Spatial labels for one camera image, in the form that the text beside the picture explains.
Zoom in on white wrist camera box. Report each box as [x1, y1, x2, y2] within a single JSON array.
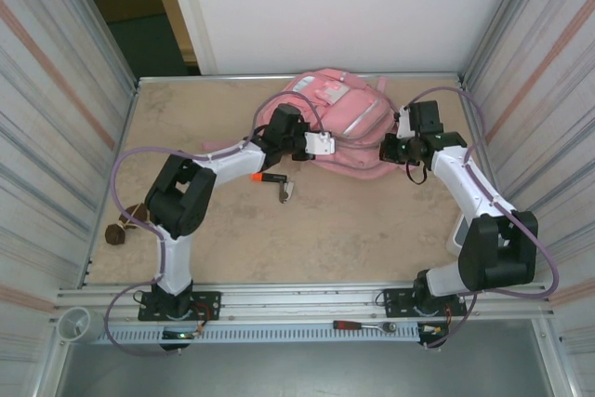
[[394, 106, 415, 138], [304, 130, 337, 156]]

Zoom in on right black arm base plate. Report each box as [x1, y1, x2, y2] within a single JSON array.
[[383, 287, 468, 319]]

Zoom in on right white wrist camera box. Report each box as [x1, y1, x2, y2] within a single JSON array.
[[394, 106, 415, 138]]

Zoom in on black highlighter with orange cap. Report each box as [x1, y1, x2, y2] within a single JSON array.
[[249, 172, 289, 184]]

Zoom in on white plastic cup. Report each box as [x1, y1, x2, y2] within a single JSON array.
[[56, 307, 103, 345]]

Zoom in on aluminium mounting rail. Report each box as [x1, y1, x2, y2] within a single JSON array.
[[55, 281, 557, 322]]

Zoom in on small circuit board with wires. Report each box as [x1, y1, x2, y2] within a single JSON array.
[[161, 329, 205, 341], [417, 322, 451, 337]]

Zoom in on brown tied bundle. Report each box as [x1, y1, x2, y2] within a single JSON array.
[[104, 204, 150, 247]]

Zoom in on grey slotted cable duct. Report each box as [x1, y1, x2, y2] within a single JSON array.
[[100, 324, 422, 343]]

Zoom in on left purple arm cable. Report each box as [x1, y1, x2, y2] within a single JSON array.
[[105, 92, 326, 357]]

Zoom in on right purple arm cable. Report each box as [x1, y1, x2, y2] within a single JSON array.
[[402, 86, 559, 350]]

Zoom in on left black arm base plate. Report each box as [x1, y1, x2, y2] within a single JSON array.
[[138, 291, 222, 323]]

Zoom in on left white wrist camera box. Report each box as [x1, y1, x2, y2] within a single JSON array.
[[304, 130, 337, 156]]

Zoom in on red-handled ratchet wrench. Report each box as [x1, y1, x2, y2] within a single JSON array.
[[332, 320, 397, 334]]

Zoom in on white door frame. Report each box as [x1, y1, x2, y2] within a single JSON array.
[[143, 0, 219, 76]]

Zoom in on grey stapler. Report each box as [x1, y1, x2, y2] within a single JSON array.
[[277, 180, 297, 205]]

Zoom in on pink student backpack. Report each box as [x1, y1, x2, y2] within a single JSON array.
[[202, 68, 410, 180]]

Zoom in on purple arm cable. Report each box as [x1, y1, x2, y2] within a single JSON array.
[[402, 86, 559, 350], [105, 92, 326, 357]]

